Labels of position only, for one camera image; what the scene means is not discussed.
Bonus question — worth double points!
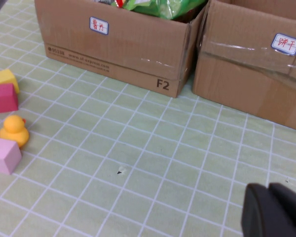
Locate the green checked tablecloth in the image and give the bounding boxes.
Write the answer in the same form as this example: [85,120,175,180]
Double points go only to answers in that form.
[0,0,296,237]

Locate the taped plain cardboard box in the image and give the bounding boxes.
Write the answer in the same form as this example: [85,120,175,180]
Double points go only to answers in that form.
[192,0,296,134]

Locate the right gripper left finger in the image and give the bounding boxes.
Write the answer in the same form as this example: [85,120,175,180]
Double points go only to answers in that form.
[241,183,296,237]

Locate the cardboard box printed F2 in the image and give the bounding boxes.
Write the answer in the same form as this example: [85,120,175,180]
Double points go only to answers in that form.
[34,0,208,99]

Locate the blue-edged label on taped box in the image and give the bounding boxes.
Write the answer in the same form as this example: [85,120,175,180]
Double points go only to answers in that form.
[271,33,296,56]

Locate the yellow foam cube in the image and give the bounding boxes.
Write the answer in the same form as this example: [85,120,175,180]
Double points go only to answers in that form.
[0,69,20,94]

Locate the light pink foam cube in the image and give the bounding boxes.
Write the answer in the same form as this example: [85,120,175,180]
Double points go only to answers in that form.
[0,137,23,175]

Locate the yellow rubber duck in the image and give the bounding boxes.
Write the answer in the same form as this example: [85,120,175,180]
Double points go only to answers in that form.
[0,115,30,149]

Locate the red foam cube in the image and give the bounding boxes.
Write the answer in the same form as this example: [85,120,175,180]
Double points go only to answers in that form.
[0,83,19,114]

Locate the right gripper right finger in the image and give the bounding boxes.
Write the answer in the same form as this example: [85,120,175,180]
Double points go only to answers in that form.
[269,182,296,237]

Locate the blue-edged label on F2 box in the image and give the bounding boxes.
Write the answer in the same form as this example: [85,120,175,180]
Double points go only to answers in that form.
[89,16,110,36]

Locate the light green chips bag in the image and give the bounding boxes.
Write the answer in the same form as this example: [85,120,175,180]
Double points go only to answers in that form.
[123,0,208,21]

